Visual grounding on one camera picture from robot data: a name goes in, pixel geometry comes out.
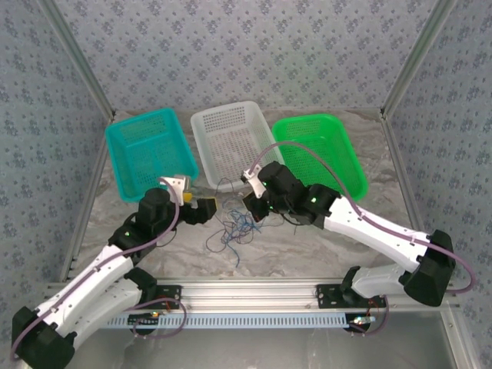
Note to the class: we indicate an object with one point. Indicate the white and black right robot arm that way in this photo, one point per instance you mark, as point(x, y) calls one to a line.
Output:
point(376, 230)

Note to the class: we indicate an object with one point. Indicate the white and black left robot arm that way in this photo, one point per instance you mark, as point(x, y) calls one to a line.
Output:
point(96, 276)

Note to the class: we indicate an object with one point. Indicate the white plastic basket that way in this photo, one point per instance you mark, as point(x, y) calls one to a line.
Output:
point(230, 153)

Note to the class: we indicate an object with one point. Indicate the teal plastic basket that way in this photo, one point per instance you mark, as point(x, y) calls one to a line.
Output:
point(130, 153)

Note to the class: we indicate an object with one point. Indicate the green plastic basket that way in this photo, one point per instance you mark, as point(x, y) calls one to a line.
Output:
point(307, 130)

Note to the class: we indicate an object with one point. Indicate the small LED circuit board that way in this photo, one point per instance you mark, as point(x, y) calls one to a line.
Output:
point(148, 318)
point(361, 321)

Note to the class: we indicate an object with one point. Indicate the grey metal panel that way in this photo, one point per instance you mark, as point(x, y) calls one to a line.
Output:
point(250, 350)

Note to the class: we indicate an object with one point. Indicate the aluminium mounting rail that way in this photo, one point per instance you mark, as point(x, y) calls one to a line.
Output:
point(250, 294)

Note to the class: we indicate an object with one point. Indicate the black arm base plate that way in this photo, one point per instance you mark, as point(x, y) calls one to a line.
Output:
point(171, 296)
point(326, 296)

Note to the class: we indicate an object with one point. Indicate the aluminium frame post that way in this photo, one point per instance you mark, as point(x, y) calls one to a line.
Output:
point(77, 57)
point(419, 57)

